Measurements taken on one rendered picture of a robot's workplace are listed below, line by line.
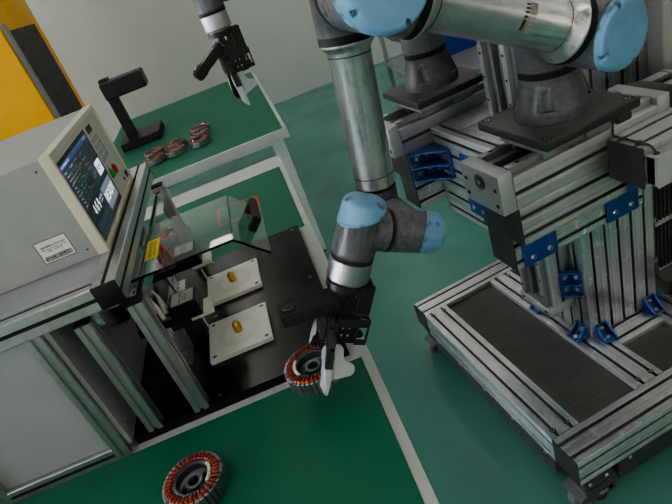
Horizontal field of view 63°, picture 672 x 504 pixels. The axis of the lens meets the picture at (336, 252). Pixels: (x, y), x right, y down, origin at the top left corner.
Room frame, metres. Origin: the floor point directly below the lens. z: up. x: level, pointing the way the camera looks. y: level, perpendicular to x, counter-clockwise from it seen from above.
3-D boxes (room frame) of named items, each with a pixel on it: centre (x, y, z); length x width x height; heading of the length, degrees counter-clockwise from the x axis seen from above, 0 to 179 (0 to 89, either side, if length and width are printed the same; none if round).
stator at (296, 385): (0.80, 0.12, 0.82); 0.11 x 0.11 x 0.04
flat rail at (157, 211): (1.19, 0.39, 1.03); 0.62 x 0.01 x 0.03; 3
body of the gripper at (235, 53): (1.62, 0.07, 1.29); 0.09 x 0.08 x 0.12; 101
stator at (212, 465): (0.69, 0.38, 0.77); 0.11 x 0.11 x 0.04
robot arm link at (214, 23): (1.62, 0.08, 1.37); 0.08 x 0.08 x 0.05
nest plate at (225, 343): (1.07, 0.28, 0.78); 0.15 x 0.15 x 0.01; 3
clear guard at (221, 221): (1.06, 0.29, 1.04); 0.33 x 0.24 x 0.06; 93
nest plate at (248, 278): (1.32, 0.29, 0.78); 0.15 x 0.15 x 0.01; 3
